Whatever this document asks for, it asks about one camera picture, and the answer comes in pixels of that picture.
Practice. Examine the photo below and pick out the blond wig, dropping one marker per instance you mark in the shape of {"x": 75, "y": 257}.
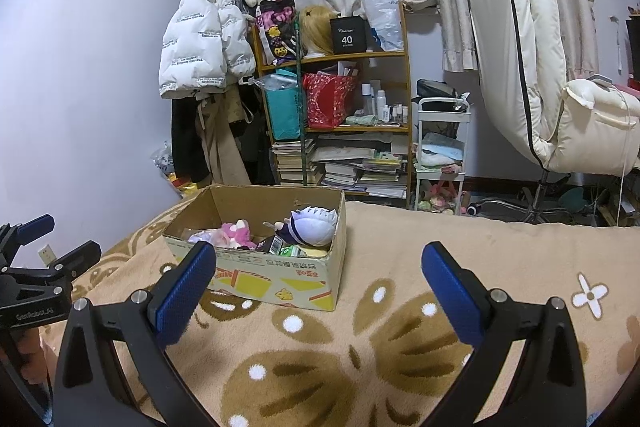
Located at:
{"x": 315, "y": 32}

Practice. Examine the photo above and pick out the wooden shelf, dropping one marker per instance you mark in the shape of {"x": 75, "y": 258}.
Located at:
{"x": 407, "y": 82}

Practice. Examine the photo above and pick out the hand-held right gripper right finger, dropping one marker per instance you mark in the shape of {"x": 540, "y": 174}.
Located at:
{"x": 447, "y": 297}

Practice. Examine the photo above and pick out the row of white bottles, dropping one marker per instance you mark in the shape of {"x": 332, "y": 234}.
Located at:
{"x": 382, "y": 104}

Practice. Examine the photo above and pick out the beige brown patterned blanket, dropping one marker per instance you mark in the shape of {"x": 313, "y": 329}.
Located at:
{"x": 525, "y": 257}

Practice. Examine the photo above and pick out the teal bag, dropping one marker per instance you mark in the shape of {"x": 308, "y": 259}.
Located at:
{"x": 282, "y": 112}

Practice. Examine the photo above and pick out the black box white print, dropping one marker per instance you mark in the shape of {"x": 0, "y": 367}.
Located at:
{"x": 347, "y": 37}

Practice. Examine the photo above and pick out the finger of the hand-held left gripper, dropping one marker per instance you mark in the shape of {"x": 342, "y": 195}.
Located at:
{"x": 32, "y": 228}
{"x": 80, "y": 259}

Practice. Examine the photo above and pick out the green packet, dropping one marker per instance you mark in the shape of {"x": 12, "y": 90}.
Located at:
{"x": 292, "y": 251}

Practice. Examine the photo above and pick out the purple toy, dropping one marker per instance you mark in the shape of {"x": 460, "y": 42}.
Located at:
{"x": 205, "y": 237}

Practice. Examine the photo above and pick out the printed cardboard box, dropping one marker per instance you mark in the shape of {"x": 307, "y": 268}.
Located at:
{"x": 280, "y": 282}

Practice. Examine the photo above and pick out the beige coat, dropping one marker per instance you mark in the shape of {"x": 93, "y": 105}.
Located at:
{"x": 220, "y": 147}

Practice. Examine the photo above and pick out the person's left hand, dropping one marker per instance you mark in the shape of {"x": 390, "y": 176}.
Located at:
{"x": 36, "y": 354}

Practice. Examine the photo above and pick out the pile of small plush toys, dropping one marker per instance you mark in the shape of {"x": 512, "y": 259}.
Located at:
{"x": 437, "y": 199}

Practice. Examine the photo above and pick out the pink plush toy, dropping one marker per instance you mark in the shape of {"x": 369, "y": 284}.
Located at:
{"x": 235, "y": 234}

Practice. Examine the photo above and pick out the white wall outlet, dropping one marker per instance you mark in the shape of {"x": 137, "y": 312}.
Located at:
{"x": 46, "y": 253}

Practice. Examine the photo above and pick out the black garment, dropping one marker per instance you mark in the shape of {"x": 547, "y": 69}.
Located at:
{"x": 185, "y": 142}

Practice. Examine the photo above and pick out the purple plush doll black blindfold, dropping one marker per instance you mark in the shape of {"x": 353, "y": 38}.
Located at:
{"x": 315, "y": 227}

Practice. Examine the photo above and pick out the white puffer jacket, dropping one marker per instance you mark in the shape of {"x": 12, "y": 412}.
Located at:
{"x": 200, "y": 32}

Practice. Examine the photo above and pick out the gold red packets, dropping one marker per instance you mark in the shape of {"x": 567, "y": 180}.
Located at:
{"x": 182, "y": 187}

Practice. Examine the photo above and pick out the light blue folded cloth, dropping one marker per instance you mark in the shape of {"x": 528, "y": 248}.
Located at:
{"x": 440, "y": 149}

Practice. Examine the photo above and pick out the pink black printed bag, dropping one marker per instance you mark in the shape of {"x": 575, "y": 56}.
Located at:
{"x": 277, "y": 27}

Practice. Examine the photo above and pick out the stack of books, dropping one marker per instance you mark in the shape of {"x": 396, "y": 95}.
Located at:
{"x": 370, "y": 177}
{"x": 292, "y": 162}

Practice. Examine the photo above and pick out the white recliner chair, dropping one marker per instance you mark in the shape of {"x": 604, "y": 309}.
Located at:
{"x": 525, "y": 32}

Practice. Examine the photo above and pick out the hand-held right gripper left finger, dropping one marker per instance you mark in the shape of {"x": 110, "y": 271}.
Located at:
{"x": 182, "y": 297}

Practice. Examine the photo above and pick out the pale yellow soft item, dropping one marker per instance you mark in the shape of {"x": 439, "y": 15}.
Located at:
{"x": 315, "y": 252}

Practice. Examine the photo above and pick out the green pole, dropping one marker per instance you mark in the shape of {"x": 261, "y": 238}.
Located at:
{"x": 301, "y": 147}

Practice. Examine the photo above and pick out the white plastic bag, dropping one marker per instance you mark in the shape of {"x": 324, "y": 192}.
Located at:
{"x": 382, "y": 12}

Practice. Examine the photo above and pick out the white trolley cart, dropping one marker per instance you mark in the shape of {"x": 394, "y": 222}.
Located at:
{"x": 419, "y": 132}

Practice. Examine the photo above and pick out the red gift bag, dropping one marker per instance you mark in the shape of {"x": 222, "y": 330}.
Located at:
{"x": 327, "y": 102}

